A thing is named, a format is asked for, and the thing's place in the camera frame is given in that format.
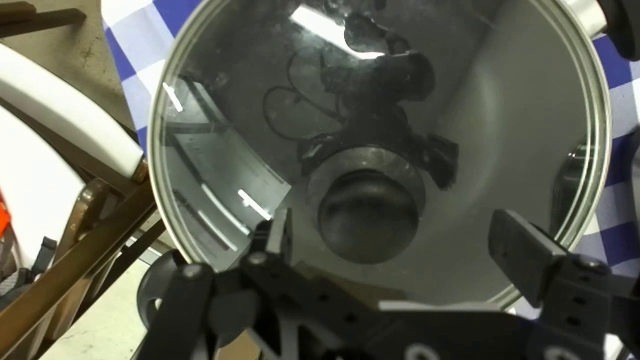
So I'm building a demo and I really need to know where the brown wooden frame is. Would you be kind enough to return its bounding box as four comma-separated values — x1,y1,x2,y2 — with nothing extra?
0,159,169,360

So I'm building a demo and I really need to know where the glass lid with black knob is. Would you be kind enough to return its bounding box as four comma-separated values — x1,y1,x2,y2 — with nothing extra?
146,0,615,312

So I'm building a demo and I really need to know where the blue white checkered tablecloth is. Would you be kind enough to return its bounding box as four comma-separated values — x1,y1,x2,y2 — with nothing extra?
99,0,640,323

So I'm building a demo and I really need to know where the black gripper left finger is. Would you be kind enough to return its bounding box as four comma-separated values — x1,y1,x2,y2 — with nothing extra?
136,206,381,360

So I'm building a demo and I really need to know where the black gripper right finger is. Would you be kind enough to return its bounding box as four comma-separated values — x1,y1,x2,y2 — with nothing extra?
486,209,640,360

